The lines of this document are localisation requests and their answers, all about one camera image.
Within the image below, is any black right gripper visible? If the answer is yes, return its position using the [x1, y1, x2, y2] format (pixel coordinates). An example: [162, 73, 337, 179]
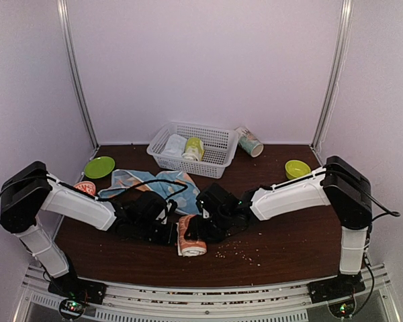
[184, 211, 232, 244]

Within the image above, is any white plastic basket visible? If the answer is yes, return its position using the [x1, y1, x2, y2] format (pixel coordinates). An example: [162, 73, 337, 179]
[147, 122, 238, 178]

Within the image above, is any blue patterned towel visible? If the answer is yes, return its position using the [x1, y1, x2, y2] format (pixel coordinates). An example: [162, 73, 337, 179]
[97, 169, 201, 215]

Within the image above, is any white rolled towel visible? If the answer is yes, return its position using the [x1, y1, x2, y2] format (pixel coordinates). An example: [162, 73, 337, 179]
[162, 133, 187, 158]

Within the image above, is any green bowl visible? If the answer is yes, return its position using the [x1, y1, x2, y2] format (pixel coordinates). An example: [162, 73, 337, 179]
[285, 160, 312, 180]

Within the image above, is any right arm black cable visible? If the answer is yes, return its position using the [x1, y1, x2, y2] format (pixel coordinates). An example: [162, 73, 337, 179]
[325, 167, 401, 222]

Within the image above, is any green plate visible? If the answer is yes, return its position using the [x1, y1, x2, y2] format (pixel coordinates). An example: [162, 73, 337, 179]
[84, 156, 116, 179]

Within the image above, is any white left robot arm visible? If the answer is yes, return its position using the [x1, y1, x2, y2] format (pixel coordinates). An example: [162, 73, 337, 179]
[0, 161, 177, 298]

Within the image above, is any aluminium frame post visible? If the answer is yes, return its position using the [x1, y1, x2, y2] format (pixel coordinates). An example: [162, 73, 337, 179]
[311, 0, 354, 154]
[57, 0, 99, 150]

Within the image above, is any green rolled towel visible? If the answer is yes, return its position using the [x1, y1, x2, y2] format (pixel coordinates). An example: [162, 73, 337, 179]
[182, 137, 204, 162]

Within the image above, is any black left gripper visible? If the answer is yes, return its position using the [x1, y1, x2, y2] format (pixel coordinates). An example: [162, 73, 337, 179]
[135, 218, 181, 246]

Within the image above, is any front aluminium rail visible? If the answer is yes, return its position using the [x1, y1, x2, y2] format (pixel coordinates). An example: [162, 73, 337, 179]
[13, 264, 400, 322]

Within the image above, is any left aluminium frame post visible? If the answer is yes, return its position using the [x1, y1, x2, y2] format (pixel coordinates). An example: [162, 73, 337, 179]
[57, 0, 99, 150]

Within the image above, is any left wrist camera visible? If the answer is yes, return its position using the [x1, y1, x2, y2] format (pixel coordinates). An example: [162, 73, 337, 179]
[157, 200, 177, 225]

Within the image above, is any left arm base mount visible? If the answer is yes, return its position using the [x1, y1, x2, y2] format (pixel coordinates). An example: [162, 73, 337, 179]
[48, 264, 107, 305]

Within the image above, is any teal patterned paper cup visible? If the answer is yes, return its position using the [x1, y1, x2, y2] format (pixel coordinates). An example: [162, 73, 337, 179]
[235, 126, 264, 158]

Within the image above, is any orange bunny towel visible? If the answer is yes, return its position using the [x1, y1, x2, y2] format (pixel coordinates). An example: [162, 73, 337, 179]
[177, 215, 207, 257]

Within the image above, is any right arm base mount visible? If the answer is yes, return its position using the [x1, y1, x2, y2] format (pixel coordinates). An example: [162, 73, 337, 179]
[307, 272, 365, 303]

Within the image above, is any right aluminium frame post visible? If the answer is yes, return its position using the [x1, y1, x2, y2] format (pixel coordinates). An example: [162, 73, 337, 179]
[311, 0, 354, 154]

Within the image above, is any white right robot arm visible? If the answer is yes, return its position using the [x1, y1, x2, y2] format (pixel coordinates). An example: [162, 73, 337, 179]
[185, 156, 373, 297]

